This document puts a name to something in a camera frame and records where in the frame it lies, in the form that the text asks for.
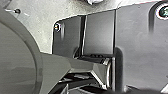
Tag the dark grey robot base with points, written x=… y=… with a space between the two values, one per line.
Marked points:
x=140 y=50

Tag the grey round robot torso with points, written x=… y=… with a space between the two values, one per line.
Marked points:
x=16 y=60

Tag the green lit round button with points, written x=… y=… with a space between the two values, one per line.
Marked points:
x=163 y=12

